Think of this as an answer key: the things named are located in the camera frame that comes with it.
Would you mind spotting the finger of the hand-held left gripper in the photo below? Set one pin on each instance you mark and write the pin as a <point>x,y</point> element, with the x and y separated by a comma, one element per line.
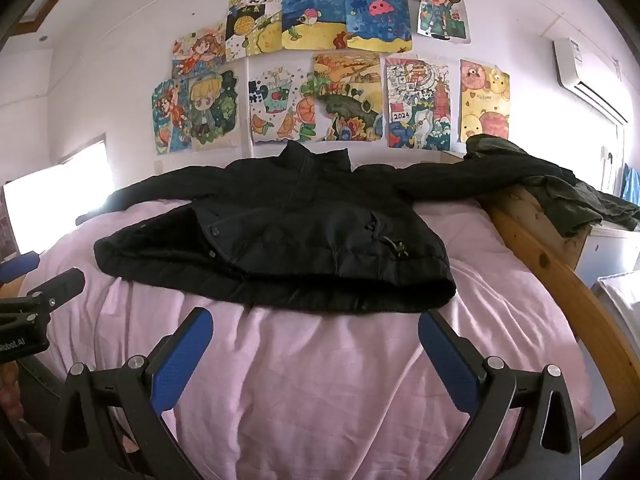
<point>17,267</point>
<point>60,285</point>

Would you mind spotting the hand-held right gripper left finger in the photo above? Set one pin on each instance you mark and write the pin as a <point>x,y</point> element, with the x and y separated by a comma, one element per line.
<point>181,355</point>

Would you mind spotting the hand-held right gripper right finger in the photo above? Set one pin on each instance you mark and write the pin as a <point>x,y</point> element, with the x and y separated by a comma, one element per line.
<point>449,360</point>

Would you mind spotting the black jacket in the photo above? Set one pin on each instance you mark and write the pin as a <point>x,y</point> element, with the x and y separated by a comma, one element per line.
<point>310,240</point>

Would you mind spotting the person's left hand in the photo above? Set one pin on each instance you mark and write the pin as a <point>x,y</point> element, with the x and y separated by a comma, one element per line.
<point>7,390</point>

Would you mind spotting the bright window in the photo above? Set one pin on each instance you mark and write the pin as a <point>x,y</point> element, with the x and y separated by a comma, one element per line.
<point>60,190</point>

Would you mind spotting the bed with pink sheet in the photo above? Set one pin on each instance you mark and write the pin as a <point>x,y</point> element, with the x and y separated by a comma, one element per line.
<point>550,270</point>

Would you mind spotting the white pillow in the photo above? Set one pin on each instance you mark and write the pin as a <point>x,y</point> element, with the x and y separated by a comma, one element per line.
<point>620,305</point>

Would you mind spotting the white cabinet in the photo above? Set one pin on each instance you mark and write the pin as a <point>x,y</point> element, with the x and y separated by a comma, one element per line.
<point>610,255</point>

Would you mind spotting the dark green garment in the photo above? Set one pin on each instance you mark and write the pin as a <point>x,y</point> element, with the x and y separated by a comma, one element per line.
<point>590,200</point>

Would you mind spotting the blue towel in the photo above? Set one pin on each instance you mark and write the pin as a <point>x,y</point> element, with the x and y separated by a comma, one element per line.
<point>632,185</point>

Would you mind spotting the white air conditioner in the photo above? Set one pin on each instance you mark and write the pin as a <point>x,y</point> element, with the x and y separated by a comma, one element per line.
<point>585,72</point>

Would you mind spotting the white wall pipe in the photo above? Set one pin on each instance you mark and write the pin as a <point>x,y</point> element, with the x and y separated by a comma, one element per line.
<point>248,110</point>

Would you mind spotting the group of colourful wall drawings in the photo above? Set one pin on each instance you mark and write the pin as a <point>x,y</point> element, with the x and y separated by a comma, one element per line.
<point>350,90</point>

